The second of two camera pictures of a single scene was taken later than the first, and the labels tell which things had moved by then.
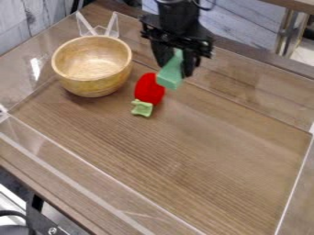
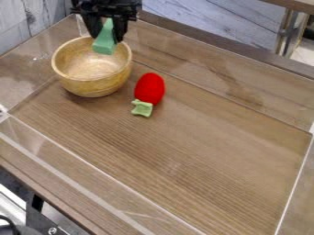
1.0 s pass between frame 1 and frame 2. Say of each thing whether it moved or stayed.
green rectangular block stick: moved
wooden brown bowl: stayed
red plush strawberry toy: stayed
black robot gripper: moved
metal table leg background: stayed
